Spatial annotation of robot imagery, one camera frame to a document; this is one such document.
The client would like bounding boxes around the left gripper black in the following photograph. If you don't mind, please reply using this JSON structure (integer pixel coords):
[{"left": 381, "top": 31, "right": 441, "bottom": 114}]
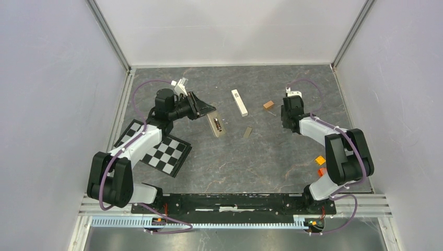
[{"left": 168, "top": 91, "right": 216, "bottom": 121}]

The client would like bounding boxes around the battery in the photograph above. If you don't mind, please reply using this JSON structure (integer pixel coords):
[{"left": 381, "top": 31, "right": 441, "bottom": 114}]
[{"left": 214, "top": 118, "right": 222, "bottom": 131}]

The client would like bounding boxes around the white remote with buttons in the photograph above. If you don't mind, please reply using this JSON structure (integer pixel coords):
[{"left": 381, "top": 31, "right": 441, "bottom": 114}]
[{"left": 206, "top": 111, "right": 226, "bottom": 138}]

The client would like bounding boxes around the white black remote control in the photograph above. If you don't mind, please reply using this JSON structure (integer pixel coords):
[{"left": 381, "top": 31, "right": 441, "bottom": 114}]
[{"left": 231, "top": 89, "right": 248, "bottom": 117}]

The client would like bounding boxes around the beige remote battery cover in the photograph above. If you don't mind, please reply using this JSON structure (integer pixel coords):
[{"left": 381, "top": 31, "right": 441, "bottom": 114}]
[{"left": 243, "top": 127, "right": 252, "bottom": 139}]

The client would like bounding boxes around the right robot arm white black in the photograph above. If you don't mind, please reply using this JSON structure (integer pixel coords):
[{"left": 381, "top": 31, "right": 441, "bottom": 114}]
[{"left": 281, "top": 95, "right": 375, "bottom": 213}]

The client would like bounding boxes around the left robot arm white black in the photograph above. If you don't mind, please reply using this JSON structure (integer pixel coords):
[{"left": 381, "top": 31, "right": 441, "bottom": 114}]
[{"left": 87, "top": 88, "right": 216, "bottom": 213}]

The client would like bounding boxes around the black white checkerboard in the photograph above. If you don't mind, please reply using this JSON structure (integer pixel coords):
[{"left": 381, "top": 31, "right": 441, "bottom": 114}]
[{"left": 113, "top": 119, "right": 192, "bottom": 178}]

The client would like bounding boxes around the brown wooden block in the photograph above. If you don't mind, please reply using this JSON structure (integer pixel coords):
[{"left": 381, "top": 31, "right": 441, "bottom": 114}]
[{"left": 263, "top": 100, "right": 275, "bottom": 110}]

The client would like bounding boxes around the small yellow block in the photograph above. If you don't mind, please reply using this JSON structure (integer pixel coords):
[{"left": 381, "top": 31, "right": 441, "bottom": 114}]
[{"left": 314, "top": 156, "right": 326, "bottom": 166}]

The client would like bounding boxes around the orange translucent semicircle block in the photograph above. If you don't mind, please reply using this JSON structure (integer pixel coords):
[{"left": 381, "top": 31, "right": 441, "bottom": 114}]
[{"left": 318, "top": 168, "right": 327, "bottom": 177}]

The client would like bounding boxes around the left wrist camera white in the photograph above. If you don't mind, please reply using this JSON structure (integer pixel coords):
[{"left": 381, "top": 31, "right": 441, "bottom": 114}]
[{"left": 170, "top": 77, "right": 188, "bottom": 99}]

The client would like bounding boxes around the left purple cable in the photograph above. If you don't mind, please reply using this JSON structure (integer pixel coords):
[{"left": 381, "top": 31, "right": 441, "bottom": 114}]
[{"left": 98, "top": 79, "right": 194, "bottom": 234}]

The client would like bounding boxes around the purple cable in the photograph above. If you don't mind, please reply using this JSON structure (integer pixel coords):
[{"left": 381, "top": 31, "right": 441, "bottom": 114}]
[
  {"left": 286, "top": 78, "right": 368, "bottom": 235},
  {"left": 98, "top": 79, "right": 194, "bottom": 234}
]

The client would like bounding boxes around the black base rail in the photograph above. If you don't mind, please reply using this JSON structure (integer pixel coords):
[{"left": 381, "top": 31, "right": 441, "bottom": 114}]
[{"left": 150, "top": 193, "right": 336, "bottom": 224}]

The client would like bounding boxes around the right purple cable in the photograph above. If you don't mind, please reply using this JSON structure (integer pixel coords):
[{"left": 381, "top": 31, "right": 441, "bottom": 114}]
[{"left": 286, "top": 78, "right": 368, "bottom": 235}]

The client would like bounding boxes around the white toothed cable duct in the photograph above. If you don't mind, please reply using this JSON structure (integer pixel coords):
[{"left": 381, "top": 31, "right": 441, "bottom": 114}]
[{"left": 91, "top": 216, "right": 324, "bottom": 230}]

